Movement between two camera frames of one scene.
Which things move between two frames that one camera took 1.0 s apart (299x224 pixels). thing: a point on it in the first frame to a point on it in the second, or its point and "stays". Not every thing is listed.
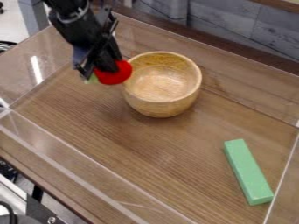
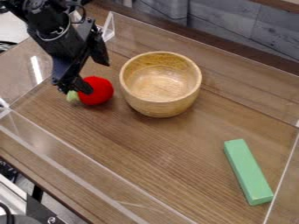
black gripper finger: [106, 55] to [78, 84]
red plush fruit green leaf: [112, 77] to [101, 92]
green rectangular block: [247, 168] stays
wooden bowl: [162, 83] stays
